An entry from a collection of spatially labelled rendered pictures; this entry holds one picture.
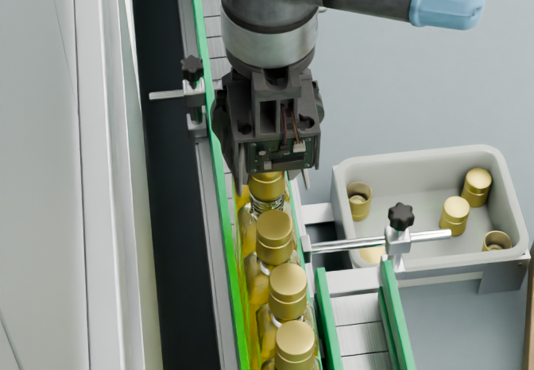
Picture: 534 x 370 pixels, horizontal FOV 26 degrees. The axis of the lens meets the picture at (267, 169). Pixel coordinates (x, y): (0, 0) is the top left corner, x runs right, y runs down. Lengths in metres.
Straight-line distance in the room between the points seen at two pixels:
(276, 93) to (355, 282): 0.50
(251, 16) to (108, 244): 0.20
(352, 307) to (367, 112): 0.41
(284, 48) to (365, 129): 0.79
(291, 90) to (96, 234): 0.20
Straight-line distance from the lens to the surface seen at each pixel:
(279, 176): 1.07
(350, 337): 1.32
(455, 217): 1.50
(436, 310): 1.50
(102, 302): 0.75
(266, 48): 0.86
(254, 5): 0.83
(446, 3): 0.80
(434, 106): 1.68
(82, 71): 0.87
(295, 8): 0.84
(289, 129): 0.94
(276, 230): 1.05
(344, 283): 1.35
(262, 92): 0.88
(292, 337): 1.00
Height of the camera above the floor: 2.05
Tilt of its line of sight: 54 degrees down
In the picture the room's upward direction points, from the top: straight up
